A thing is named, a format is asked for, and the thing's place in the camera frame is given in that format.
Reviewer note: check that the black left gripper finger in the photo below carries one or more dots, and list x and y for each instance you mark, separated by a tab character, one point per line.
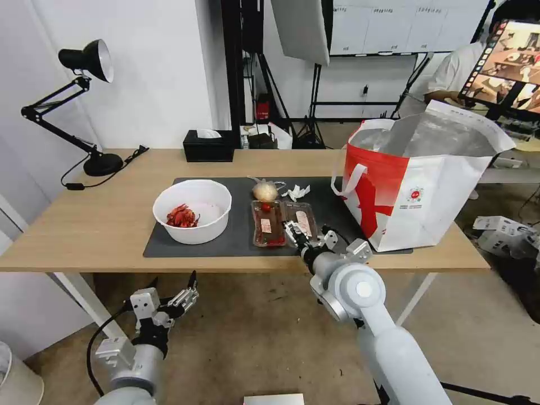
151	282
182	297

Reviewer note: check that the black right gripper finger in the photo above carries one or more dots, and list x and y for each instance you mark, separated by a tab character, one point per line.
329	237
293	232

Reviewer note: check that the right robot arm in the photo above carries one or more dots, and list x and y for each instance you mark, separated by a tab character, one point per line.
379	337

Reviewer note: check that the clear bag of food scraps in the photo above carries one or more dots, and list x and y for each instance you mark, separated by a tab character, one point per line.
265	192

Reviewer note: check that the red and white takeout bag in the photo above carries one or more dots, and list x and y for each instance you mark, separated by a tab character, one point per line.
422	202

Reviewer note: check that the clear plastic tray lid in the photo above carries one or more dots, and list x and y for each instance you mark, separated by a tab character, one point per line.
304	216

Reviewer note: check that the clear tray with red sauce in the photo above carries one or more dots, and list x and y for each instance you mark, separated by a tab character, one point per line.
266	231

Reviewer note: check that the small red tomato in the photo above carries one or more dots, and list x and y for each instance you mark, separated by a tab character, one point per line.
266	207

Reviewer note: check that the crumpled white napkin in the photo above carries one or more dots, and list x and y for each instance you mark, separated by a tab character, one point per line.
295	192

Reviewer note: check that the dark grey table mat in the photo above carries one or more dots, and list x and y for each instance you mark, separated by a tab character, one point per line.
236	236

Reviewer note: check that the white table leg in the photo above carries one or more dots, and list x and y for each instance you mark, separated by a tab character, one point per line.
88	301
417	295

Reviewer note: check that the red crayfish shells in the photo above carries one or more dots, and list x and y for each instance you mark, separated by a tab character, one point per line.
181	217

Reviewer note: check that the white round bowl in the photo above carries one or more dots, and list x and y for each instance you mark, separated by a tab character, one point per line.
211	230

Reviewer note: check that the black tissue box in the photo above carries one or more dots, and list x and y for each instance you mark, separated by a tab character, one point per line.
207	150

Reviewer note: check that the red canister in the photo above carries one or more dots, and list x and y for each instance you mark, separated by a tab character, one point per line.
263	110

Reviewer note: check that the black tripod stand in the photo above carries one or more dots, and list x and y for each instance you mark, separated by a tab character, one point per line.
314	105

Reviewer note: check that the black desk lamp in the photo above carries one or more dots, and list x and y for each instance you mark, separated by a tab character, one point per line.
103	163

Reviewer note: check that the white tissue sheet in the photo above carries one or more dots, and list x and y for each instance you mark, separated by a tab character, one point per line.
209	133

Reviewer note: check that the white robot front shell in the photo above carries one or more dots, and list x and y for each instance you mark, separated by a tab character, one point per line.
274	399

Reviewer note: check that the white waste bin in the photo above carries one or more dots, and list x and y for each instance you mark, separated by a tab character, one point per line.
17	375

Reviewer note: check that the white printed boxes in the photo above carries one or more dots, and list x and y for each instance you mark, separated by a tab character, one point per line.
502	233

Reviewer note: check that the black metal pillar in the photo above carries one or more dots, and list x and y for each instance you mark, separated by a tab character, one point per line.
234	63

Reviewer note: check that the white photo softbox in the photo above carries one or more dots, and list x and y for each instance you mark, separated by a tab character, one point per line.
299	29

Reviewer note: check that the person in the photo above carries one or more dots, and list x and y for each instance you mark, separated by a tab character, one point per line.
453	69

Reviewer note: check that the whiteboard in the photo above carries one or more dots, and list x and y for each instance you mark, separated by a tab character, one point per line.
379	25

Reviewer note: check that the computer monitor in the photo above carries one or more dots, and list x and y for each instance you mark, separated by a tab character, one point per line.
506	59

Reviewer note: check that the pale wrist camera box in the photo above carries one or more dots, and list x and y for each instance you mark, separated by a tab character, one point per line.
143	301

